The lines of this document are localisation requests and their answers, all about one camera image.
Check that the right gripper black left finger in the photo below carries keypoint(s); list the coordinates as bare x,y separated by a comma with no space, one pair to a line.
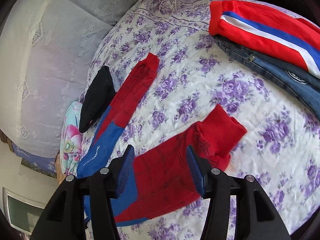
63,216

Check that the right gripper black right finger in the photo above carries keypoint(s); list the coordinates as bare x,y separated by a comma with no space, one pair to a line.
256,216

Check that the red and blue spider pants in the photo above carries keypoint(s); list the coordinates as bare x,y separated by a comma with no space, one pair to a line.
160,181

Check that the white framed window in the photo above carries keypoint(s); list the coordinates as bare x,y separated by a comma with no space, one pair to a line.
22,213

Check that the purple floral bed quilt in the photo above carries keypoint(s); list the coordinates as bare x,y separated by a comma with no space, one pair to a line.
281,147

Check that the teal pink floral folded blanket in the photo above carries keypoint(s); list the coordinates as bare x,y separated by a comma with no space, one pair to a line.
71,139

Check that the folded black garment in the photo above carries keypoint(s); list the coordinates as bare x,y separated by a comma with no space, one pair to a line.
97,98

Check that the folded blue denim jeans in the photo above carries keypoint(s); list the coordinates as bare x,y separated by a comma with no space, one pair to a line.
294,80

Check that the folded grey garment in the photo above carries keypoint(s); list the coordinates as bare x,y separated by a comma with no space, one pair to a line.
116,83

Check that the lavender lace sofa cover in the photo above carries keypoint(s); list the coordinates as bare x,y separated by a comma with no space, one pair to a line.
46,49

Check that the red white blue striped garment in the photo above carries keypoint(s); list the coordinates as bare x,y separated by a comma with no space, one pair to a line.
268,31

